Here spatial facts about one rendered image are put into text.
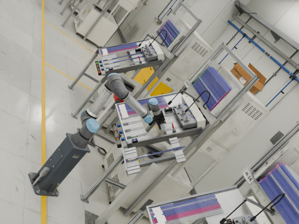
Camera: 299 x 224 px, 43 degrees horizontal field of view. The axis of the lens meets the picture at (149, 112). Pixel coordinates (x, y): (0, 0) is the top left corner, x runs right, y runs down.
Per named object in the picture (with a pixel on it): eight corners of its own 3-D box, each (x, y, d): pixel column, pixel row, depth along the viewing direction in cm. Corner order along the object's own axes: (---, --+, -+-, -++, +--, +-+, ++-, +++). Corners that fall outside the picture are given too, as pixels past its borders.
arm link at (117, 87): (120, 84, 291) (156, 118, 319) (117, 77, 299) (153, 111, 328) (109, 93, 293) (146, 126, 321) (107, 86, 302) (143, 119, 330)
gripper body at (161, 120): (166, 123, 343) (163, 113, 336) (157, 126, 342) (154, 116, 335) (164, 118, 349) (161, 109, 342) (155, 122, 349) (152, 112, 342)
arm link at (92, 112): (78, 127, 317) (115, 77, 299) (77, 117, 328) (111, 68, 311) (90, 132, 323) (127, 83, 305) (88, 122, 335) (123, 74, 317)
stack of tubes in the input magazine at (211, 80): (209, 110, 343) (230, 89, 335) (191, 84, 384) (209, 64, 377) (218, 117, 350) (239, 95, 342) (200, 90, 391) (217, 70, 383)
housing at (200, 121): (197, 133, 353) (197, 121, 345) (181, 106, 392) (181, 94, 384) (205, 132, 354) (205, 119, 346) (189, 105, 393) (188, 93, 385)
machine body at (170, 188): (107, 206, 374) (146, 164, 356) (98, 161, 431) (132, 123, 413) (155, 225, 407) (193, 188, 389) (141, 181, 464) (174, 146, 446)
